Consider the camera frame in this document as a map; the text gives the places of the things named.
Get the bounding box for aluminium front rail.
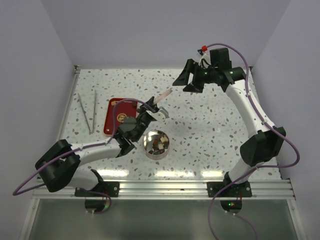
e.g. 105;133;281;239
32;178;295;200

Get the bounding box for right black base bracket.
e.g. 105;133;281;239
206;181;253;198

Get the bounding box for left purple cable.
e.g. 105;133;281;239
12;99;157;196

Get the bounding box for dark brown chocolate piece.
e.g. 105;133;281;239
152;139;158;146

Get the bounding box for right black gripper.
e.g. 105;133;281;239
173;58;218;94

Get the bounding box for black base bracket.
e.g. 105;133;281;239
206;181;253;198
67;169;120;198

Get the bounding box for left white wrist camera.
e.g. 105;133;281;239
146;106;169;123

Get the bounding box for left black base bracket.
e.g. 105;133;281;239
67;169;120;198

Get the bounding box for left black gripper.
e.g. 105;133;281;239
133;96;157;142

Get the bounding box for red rectangular tray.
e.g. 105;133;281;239
103;98;138;136

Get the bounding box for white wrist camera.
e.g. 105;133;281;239
146;106;169;123
197;45;211;69

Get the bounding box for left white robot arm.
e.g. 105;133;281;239
35;97;160;197

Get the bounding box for round silver tin lid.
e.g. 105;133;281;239
153;88;173;105

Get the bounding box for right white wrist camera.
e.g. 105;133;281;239
197;45;211;69

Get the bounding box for round silver tin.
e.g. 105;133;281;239
142;130;170;161

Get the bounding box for metal serving tongs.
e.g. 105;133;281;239
76;89;98;135

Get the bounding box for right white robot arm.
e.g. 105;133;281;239
173;47;286;197

